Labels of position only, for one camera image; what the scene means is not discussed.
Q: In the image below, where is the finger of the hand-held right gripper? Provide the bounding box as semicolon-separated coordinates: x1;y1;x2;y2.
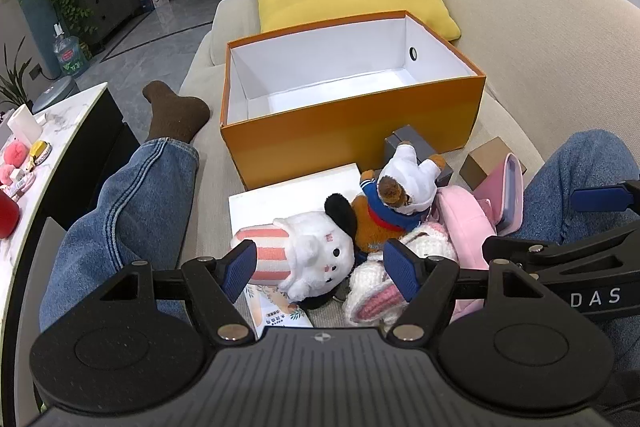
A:
481;219;640;274
570;179;640;214

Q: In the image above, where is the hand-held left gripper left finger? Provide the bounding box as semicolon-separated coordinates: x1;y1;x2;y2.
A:
92;238;259;346

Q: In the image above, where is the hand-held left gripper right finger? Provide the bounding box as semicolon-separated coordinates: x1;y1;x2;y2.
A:
383;238;549;345

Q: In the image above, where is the white crochet bunny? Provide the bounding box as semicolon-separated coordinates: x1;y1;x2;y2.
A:
342;222;458;327

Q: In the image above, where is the illustrated booklet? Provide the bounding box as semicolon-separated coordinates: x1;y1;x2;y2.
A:
245;282;313;341

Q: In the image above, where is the brown plush bear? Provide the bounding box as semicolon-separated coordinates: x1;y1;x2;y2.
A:
350;144;447;254

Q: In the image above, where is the pink plush backpack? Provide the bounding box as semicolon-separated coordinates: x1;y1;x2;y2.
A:
432;184;493;323

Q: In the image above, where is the white plush dog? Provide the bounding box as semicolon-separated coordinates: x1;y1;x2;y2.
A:
231;193;358;304

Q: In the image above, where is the pink case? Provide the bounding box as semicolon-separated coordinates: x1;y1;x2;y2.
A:
472;152;526;238

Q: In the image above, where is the small brown cardboard box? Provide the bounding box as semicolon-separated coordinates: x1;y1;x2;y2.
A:
459;136;527;190

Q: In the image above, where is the grey box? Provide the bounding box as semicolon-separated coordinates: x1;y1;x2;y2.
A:
384;124;453;188

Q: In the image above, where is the orange cardboard box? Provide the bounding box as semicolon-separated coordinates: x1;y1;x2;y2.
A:
220;10;487;190

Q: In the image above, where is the person's right leg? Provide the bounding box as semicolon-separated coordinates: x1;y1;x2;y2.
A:
510;129;640;413

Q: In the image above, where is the person's leg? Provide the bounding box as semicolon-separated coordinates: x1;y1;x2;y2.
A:
510;129;640;413
39;138;201;333

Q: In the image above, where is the person's left leg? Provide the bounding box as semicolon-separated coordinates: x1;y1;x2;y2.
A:
39;138;201;333

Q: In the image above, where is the brown sock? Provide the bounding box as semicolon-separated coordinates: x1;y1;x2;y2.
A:
142;80;211;144

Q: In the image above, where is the beige sofa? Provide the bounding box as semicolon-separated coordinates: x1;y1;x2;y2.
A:
177;0;640;343

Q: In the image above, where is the marble coffee table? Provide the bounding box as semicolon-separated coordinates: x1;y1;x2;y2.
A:
0;82;141;358

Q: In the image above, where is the grey round bin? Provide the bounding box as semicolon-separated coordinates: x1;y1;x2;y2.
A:
31;78;81;115

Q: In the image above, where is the white tissue roll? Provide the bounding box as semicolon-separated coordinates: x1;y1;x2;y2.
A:
6;103;43;146

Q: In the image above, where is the large water jug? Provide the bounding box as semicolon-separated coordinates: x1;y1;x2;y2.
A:
52;23;91;80

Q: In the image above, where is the long-leaf potted plant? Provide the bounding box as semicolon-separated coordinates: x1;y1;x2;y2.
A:
0;37;33;108

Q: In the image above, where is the dark drawer cabinet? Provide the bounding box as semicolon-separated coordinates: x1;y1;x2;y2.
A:
72;0;143;52

